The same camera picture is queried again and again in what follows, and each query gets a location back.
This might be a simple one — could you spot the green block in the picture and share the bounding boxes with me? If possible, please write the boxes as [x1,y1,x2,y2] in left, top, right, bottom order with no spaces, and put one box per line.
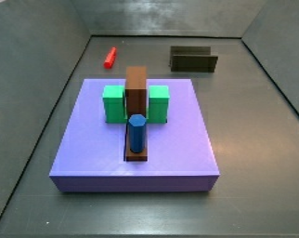
[102,86,126,124]
[149,86,169,124]

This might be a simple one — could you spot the brown T-shaped block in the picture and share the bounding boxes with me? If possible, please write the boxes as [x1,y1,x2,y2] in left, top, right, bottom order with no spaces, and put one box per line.
[125,66,147,162]

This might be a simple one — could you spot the green block left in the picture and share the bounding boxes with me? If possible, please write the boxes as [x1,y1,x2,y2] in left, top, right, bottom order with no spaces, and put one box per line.
[102,86,126,124]

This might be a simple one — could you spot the purple base board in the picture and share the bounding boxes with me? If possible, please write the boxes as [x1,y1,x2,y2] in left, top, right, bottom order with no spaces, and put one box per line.
[48,79,219,192]

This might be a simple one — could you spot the black angled holder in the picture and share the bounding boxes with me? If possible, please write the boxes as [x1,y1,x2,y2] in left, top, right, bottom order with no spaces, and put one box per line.
[169,46,218,73]

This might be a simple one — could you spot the red peg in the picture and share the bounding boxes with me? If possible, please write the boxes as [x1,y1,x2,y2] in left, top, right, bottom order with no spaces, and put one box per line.
[103,47,117,69]

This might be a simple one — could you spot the green block right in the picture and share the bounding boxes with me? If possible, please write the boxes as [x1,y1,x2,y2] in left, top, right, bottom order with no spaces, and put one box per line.
[149,86,169,124]

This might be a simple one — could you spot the blue hexagonal peg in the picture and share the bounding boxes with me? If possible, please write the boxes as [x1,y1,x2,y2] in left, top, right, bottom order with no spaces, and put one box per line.
[129,114,146,153]

